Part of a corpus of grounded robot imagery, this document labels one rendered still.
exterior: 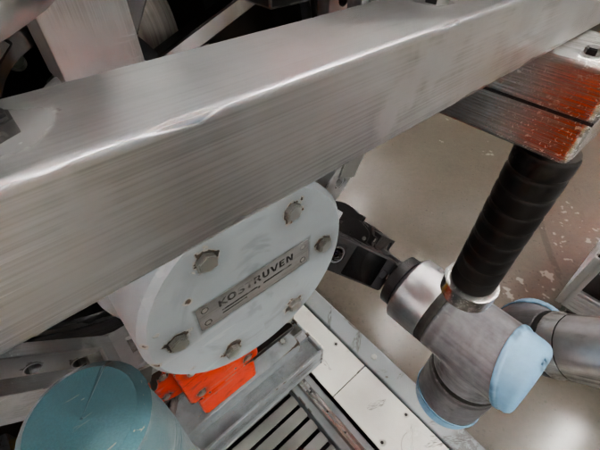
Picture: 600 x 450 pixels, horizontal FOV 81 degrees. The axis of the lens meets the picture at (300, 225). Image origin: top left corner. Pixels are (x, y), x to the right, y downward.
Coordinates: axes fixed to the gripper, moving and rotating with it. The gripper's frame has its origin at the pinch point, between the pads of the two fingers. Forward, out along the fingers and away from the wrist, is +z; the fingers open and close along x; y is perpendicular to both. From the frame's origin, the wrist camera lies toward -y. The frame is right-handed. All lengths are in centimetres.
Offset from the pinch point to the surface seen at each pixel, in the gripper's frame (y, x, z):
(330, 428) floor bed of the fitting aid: 37, -44, -17
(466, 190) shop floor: 122, 32, 12
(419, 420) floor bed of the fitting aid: 48, -31, -30
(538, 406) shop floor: 75, -15, -49
